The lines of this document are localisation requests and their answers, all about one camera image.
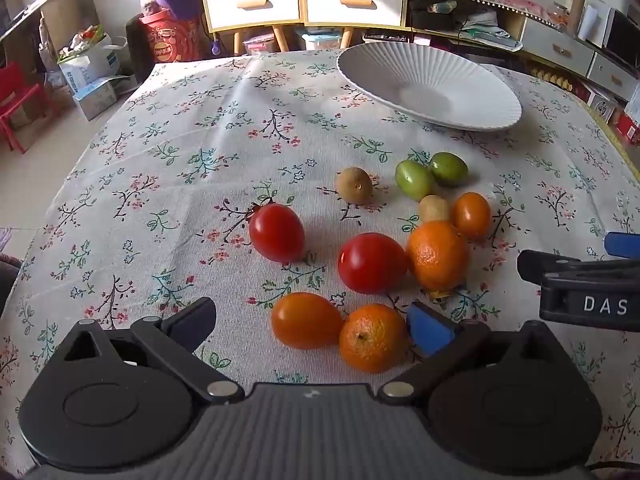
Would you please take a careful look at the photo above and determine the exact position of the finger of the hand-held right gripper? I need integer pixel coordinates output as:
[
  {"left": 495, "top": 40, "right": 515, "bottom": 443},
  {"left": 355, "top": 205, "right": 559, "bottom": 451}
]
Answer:
[
  {"left": 517, "top": 249, "right": 583, "bottom": 287},
  {"left": 603, "top": 232, "right": 640, "bottom": 261}
]

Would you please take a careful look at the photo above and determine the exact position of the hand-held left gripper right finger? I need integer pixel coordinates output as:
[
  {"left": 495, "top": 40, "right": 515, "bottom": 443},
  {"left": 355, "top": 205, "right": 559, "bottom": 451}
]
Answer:
[{"left": 377, "top": 301, "right": 593, "bottom": 406}]

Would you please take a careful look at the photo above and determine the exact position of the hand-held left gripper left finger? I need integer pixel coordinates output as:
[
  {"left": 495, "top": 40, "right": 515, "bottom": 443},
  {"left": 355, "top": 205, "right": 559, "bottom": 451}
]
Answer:
[{"left": 62, "top": 297, "right": 246, "bottom": 406}]

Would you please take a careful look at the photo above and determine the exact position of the orange tangerine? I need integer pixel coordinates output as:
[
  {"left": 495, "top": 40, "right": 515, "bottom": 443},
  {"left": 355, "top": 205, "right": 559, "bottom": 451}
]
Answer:
[
  {"left": 406, "top": 220, "right": 471, "bottom": 293},
  {"left": 339, "top": 303, "right": 408, "bottom": 374}
]

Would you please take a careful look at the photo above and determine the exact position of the small orange tomato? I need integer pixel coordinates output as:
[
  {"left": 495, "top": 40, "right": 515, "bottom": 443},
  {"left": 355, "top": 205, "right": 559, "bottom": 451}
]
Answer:
[{"left": 452, "top": 192, "right": 493, "bottom": 239}]

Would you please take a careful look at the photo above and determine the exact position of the red tomato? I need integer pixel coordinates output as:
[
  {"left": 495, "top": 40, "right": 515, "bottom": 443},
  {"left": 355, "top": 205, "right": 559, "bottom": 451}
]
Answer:
[
  {"left": 337, "top": 232, "right": 408, "bottom": 295},
  {"left": 249, "top": 203, "right": 306, "bottom": 264}
]

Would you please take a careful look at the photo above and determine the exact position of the oblong orange tomato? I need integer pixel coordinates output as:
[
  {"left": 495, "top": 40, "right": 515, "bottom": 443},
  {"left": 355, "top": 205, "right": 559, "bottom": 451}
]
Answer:
[{"left": 271, "top": 291, "right": 345, "bottom": 351}]

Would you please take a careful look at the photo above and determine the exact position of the green jujube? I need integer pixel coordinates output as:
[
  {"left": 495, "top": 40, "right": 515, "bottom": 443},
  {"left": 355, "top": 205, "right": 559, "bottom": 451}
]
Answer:
[
  {"left": 429, "top": 152, "right": 470, "bottom": 187},
  {"left": 395, "top": 160, "right": 436, "bottom": 203}
]

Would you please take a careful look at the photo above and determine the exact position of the white ribbed plate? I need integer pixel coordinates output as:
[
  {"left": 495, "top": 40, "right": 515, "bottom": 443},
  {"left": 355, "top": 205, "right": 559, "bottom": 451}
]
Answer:
[{"left": 336, "top": 42, "right": 522, "bottom": 132}]

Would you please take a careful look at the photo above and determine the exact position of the red patterned box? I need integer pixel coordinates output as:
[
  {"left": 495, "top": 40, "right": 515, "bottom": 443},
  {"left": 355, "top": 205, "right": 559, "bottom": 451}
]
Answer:
[{"left": 612, "top": 107, "right": 640, "bottom": 145}]

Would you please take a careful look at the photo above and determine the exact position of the floral tablecloth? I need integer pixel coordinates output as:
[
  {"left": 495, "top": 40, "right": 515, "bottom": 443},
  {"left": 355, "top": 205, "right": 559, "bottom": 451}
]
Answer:
[{"left": 0, "top": 50, "right": 640, "bottom": 480}]

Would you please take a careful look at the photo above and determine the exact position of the stack of egg cartons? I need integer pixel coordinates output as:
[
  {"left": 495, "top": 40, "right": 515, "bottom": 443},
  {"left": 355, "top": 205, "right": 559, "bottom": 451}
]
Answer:
[{"left": 529, "top": 66, "right": 576, "bottom": 92}]

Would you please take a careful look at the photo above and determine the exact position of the low white cabinet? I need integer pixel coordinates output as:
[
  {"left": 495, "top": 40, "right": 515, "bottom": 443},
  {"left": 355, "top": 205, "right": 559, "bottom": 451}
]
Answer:
[{"left": 410, "top": 0, "right": 640, "bottom": 103}]

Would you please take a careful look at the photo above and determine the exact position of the pile of papers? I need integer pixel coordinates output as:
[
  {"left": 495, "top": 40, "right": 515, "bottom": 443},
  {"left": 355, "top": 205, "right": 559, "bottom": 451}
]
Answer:
[{"left": 457, "top": 10, "right": 523, "bottom": 52}]

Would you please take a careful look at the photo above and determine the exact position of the blue tissue box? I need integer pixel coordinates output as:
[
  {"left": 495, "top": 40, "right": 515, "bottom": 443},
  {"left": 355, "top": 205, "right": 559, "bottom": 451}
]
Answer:
[{"left": 73, "top": 79, "right": 119, "bottom": 122}]

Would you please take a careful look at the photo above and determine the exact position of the white cardboard box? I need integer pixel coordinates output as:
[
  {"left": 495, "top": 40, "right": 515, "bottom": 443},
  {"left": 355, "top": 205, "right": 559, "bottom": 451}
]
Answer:
[{"left": 580, "top": 0, "right": 632, "bottom": 43}]

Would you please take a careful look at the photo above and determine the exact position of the black bag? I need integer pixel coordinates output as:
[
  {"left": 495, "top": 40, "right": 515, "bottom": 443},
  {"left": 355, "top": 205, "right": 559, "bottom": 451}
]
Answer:
[{"left": 409, "top": 0, "right": 463, "bottom": 31}]

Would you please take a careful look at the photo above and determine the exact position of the clear storage box dark lid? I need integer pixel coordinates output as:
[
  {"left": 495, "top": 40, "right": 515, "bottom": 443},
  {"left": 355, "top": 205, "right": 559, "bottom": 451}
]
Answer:
[{"left": 362, "top": 30, "right": 416, "bottom": 46}]

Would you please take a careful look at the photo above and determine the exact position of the white bag of clutter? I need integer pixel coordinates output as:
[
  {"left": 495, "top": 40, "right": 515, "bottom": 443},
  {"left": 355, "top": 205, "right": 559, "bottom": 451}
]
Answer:
[{"left": 56, "top": 25, "right": 126, "bottom": 96}]

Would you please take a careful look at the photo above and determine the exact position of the red plastic chair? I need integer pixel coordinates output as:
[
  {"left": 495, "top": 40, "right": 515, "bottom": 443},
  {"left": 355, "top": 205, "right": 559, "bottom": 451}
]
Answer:
[{"left": 0, "top": 61, "right": 47, "bottom": 155}]

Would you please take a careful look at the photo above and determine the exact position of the red patterned bucket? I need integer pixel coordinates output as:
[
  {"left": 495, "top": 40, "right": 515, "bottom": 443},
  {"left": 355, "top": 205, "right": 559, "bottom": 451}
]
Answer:
[{"left": 139, "top": 9, "right": 211, "bottom": 63}]

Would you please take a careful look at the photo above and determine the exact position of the clear storage box blue lid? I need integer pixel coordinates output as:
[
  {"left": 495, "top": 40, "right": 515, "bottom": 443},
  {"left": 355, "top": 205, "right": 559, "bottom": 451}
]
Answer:
[{"left": 299, "top": 28, "right": 343, "bottom": 52}]

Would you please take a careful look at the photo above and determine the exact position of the white cabinet drawer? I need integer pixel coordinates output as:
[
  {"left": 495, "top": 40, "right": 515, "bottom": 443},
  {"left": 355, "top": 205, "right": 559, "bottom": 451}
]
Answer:
[
  {"left": 205, "top": 0, "right": 301, "bottom": 30},
  {"left": 306, "top": 0, "right": 405, "bottom": 26}
]

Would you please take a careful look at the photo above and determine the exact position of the wooden shelf unit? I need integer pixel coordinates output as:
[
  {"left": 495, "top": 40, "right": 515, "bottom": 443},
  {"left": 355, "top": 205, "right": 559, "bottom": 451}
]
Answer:
[{"left": 0, "top": 0, "right": 91, "bottom": 68}]

